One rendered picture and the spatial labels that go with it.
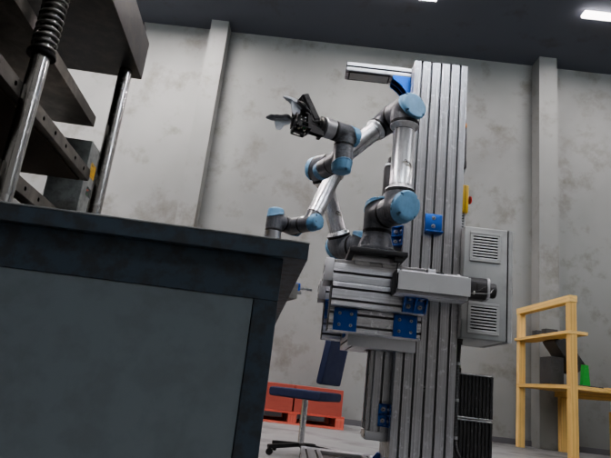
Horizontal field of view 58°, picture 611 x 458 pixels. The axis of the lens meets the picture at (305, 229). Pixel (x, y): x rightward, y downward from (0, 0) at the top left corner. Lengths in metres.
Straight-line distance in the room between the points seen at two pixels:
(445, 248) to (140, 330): 1.56
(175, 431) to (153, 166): 8.43
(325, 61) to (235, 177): 2.64
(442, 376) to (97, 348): 1.52
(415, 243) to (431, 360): 0.49
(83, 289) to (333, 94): 8.78
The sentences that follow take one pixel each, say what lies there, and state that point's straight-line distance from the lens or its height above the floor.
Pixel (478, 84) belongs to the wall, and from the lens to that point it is 10.38.
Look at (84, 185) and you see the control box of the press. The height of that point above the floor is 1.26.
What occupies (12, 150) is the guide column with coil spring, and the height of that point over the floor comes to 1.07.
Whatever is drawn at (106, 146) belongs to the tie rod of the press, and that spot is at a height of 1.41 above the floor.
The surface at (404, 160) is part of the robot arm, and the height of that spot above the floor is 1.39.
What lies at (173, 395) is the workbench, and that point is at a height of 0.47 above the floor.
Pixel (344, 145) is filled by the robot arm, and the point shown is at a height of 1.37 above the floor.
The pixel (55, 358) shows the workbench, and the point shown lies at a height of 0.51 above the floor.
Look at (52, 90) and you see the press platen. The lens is 2.41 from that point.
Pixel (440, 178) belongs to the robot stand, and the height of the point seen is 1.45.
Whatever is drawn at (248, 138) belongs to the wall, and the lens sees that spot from 9.40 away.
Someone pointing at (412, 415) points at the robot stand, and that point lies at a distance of 2.32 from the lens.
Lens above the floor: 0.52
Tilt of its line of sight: 15 degrees up
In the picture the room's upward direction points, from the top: 7 degrees clockwise
